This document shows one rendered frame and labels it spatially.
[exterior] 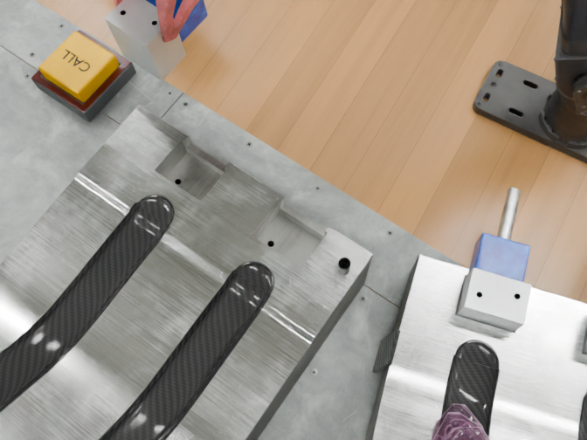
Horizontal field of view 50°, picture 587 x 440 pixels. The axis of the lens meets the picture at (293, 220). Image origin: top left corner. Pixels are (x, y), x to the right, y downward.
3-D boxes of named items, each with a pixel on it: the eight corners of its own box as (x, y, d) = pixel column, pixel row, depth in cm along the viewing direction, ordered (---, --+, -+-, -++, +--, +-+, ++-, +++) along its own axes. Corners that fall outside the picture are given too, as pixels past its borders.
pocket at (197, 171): (193, 152, 61) (186, 134, 57) (236, 180, 59) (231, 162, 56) (163, 187, 59) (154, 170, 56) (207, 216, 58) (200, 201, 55)
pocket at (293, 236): (283, 210, 58) (281, 195, 55) (330, 241, 57) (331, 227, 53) (254, 249, 57) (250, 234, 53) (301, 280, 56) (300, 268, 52)
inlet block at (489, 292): (479, 195, 61) (495, 170, 56) (531, 209, 60) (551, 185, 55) (450, 320, 56) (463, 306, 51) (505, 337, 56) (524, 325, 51)
